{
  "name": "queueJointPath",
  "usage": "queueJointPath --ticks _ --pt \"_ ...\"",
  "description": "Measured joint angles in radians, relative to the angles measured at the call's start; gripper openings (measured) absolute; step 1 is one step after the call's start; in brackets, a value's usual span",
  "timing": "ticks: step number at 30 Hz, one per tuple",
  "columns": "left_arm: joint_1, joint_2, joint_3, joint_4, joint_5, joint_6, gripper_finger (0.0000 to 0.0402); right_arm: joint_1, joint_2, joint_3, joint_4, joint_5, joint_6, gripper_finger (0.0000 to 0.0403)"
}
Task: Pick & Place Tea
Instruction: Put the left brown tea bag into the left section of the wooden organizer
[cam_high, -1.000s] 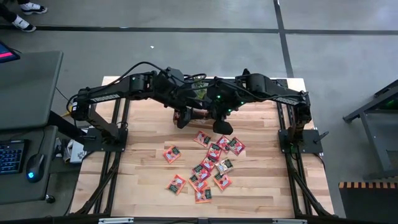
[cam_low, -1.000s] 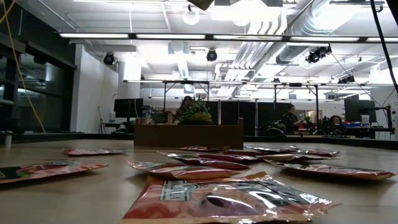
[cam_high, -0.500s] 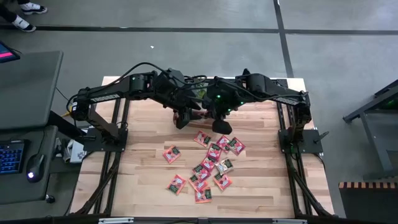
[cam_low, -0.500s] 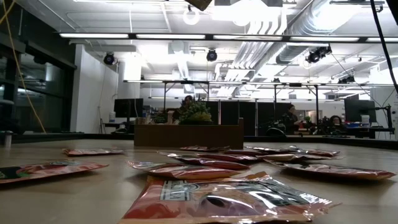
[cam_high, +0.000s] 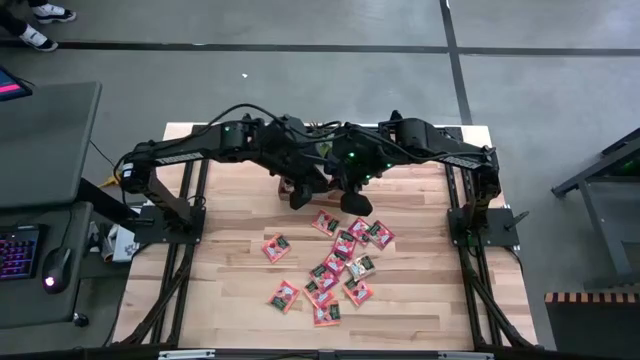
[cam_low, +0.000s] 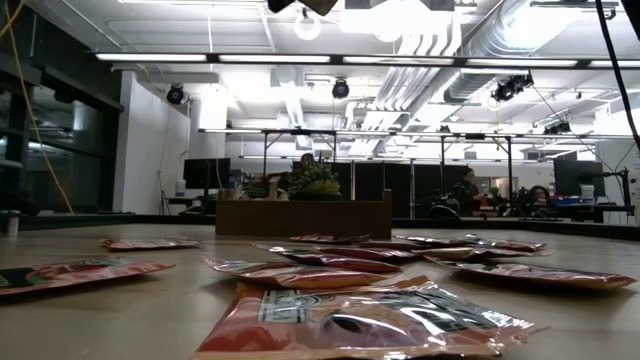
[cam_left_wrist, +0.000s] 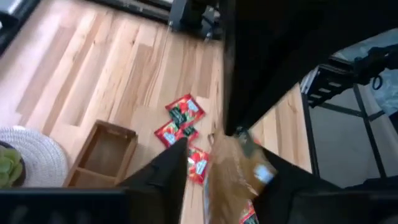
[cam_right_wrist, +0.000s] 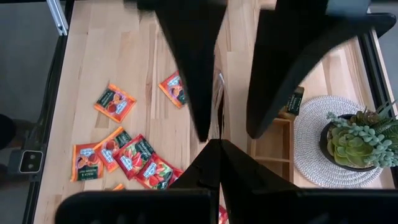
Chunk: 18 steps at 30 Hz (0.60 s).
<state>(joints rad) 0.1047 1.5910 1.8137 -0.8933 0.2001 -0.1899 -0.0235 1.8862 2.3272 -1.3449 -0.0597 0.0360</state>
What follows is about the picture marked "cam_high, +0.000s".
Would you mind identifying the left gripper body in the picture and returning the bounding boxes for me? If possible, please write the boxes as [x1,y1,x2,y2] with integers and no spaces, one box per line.
[272,144,331,211]

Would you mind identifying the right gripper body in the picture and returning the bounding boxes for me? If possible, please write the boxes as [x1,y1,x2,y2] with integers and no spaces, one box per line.
[327,139,391,217]

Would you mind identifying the orange peach tea packet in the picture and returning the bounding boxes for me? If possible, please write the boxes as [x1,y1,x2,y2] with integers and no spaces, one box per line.
[341,276,376,308]
[310,208,342,238]
[260,232,293,265]
[267,279,302,315]
[302,279,336,310]
[312,301,343,328]

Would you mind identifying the white patterned box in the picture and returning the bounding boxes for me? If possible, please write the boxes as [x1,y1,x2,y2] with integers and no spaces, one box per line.
[99,222,142,265]

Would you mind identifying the grey desk top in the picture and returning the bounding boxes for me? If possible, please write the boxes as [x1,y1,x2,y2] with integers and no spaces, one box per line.
[0,81,104,210]

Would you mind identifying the dark metal stand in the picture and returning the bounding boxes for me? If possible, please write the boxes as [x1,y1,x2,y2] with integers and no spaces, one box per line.
[551,127,640,292]

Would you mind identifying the black computer mouse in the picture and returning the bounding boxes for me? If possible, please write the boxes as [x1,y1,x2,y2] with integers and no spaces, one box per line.
[40,245,74,295]

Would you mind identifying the black crate striped edge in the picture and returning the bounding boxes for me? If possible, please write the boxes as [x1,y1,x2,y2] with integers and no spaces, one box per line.
[543,291,640,360]

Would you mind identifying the backlit computer keyboard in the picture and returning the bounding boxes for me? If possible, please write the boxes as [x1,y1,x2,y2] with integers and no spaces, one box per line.
[0,223,42,282]

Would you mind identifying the dark keyboard tray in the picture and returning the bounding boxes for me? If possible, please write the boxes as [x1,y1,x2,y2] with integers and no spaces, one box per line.
[0,199,95,330]

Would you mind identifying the white sneakers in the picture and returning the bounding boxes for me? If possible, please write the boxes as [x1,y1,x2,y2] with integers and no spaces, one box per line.
[0,0,79,54]

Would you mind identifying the black computer monitor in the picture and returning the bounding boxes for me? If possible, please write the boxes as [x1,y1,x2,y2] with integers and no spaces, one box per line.
[0,65,34,103]

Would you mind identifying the black aluminium table frame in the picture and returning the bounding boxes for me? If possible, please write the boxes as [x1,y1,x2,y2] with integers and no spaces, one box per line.
[112,122,539,351]

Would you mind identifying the silver metal bracket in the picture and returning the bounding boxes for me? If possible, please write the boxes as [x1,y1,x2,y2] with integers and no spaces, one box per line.
[436,351,495,360]
[158,349,217,360]

